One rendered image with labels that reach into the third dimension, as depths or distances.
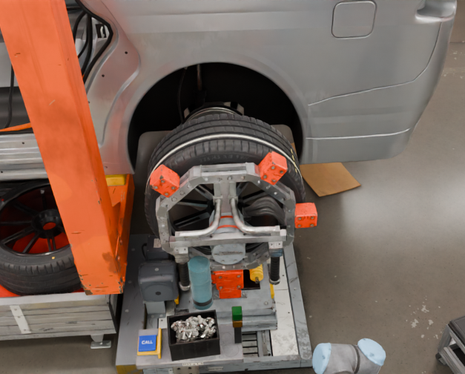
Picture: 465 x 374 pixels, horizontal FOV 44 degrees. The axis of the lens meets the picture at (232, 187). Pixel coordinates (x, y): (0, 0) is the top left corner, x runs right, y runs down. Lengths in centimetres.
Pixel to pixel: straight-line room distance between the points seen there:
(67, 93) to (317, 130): 119
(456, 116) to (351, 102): 209
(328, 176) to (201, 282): 171
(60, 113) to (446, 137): 303
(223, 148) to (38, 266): 110
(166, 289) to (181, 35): 116
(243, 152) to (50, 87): 73
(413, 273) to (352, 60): 137
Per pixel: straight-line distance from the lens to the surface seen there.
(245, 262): 246
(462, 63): 528
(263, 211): 208
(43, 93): 190
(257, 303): 282
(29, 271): 280
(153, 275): 273
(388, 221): 359
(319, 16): 233
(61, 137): 198
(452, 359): 287
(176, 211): 250
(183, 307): 292
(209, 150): 214
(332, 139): 267
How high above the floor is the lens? 248
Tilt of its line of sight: 42 degrees down
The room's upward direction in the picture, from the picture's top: 2 degrees counter-clockwise
